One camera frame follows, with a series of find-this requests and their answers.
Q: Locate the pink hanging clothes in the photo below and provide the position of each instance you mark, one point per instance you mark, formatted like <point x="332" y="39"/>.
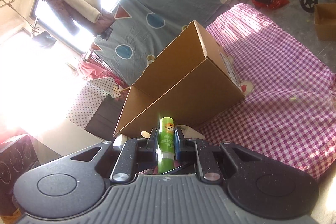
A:
<point x="90" y="69"/>

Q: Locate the blue patterned bedsheet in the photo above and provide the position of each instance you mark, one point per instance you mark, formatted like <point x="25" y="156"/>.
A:
<point x="143" y="28"/>

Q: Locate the small floor cardboard box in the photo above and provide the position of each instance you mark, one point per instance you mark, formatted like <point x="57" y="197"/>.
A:
<point x="325" y="21"/>

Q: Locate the brown cardboard box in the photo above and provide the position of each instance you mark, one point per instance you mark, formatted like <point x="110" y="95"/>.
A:
<point x="191" y="81"/>

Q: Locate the white supplement bottle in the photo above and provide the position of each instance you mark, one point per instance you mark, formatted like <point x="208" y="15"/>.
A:
<point x="120" y="140"/>

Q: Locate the green glue stick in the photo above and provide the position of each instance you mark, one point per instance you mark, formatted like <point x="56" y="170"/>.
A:
<point x="166" y="153"/>

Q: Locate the purple checkered tablecloth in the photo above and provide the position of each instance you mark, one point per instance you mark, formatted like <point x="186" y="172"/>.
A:
<point x="289" y="115"/>

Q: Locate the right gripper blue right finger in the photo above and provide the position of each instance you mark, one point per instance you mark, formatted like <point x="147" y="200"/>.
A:
<point x="197" y="151"/>

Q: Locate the white USB charger plug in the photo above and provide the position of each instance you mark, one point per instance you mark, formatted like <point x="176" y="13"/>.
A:
<point x="190" y="133"/>

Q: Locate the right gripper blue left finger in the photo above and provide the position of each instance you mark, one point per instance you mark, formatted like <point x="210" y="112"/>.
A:
<point x="136" y="155"/>

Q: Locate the dark cabinet with dotted cloth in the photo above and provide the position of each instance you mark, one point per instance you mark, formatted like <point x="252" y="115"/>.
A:
<point x="97" y="107"/>

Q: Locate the green dropper bottle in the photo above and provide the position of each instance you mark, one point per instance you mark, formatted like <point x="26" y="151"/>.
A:
<point x="145" y="134"/>

